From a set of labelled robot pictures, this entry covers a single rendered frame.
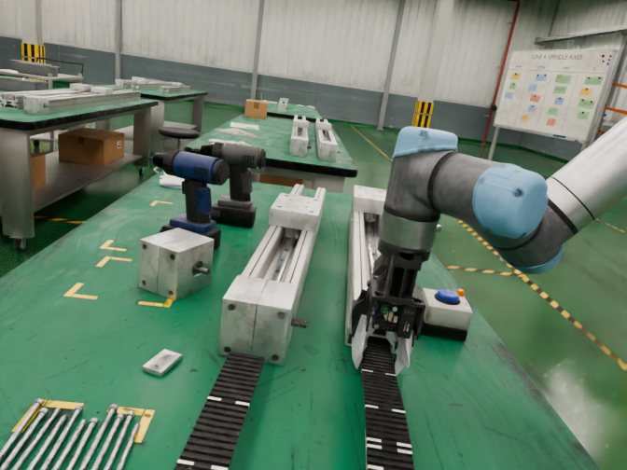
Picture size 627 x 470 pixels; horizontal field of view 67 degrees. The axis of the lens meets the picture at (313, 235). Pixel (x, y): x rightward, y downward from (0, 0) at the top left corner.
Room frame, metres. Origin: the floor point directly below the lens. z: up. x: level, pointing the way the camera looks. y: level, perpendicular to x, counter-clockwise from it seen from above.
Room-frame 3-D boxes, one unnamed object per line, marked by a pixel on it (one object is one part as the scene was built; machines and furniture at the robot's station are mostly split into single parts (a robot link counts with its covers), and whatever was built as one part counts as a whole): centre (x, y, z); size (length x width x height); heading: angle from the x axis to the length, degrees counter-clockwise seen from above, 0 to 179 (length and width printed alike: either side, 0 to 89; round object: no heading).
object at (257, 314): (0.65, 0.05, 0.83); 0.12 x 0.09 x 0.10; 88
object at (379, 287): (0.60, -0.12, 0.93); 0.09 x 0.08 x 0.12; 178
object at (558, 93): (6.16, -2.61, 0.97); 1.51 x 0.50 x 1.95; 24
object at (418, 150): (0.61, -0.13, 1.09); 0.09 x 0.08 x 0.11; 39
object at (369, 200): (1.34, -0.15, 0.87); 0.16 x 0.11 x 0.07; 178
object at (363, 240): (1.09, -0.14, 0.82); 0.80 x 0.10 x 0.09; 178
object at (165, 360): (0.57, 0.18, 0.78); 0.05 x 0.03 x 0.01; 164
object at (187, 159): (1.04, 0.31, 0.89); 0.20 x 0.08 x 0.22; 76
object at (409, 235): (0.61, -0.13, 1.02); 0.08 x 0.08 x 0.05
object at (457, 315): (0.80, -0.25, 0.81); 0.10 x 0.08 x 0.06; 88
